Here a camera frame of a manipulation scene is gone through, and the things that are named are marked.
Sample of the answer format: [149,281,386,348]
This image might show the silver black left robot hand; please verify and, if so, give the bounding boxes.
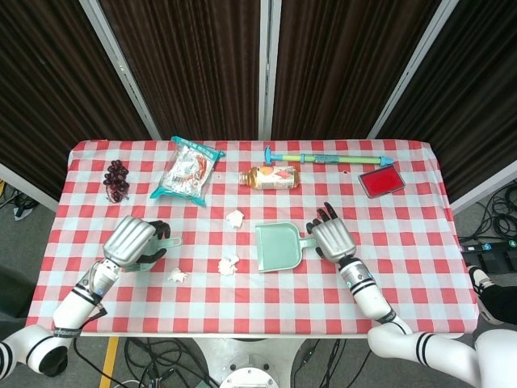
[103,215,173,272]

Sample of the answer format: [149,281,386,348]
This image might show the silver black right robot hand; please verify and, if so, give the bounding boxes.
[305,201,359,264]

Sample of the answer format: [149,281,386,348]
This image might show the green hand broom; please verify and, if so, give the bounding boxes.
[119,236,183,273]

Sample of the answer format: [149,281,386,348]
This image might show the green plastic dustpan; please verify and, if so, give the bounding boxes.
[254,221,320,275]

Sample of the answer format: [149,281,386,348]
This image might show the dark purple grape bunch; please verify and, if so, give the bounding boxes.
[103,159,131,203]

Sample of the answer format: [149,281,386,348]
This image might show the red ink pad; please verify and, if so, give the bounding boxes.
[357,164,406,200]

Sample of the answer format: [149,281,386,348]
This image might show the green blue toy water pump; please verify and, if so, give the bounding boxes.
[263,145,395,167]

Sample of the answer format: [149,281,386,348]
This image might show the tea bottle with label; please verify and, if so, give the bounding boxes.
[237,164,302,191]

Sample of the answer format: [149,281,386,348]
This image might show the teal clear snack bag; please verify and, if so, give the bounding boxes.
[149,135,225,208]

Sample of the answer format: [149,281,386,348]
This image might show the red white checkered tablecloth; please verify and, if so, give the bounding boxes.
[24,139,480,336]

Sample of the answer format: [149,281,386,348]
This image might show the white black sneaker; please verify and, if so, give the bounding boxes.
[467,264,493,320]

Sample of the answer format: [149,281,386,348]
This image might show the black power strip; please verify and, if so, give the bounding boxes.
[460,238,517,255]

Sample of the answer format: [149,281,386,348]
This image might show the brown partition panel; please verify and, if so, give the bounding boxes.
[99,0,262,141]
[0,0,153,199]
[377,0,517,203]
[271,0,441,141]

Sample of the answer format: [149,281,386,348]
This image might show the black trouser leg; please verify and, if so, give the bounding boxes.
[479,281,517,327]

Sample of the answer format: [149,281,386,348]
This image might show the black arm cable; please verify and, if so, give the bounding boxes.
[70,298,110,352]

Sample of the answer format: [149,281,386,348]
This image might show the white partition base rail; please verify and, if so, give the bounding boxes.
[0,161,60,213]
[450,159,517,215]

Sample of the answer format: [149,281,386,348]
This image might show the black floor cable bundle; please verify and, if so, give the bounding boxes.
[120,337,221,388]

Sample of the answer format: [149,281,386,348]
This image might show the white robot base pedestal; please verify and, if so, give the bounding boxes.
[189,337,320,388]

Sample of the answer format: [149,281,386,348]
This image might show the black coiled floor cables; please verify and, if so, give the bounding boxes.
[460,181,517,243]

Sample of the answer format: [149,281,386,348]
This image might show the white partition post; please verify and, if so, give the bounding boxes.
[367,0,464,141]
[78,0,162,141]
[256,0,283,141]

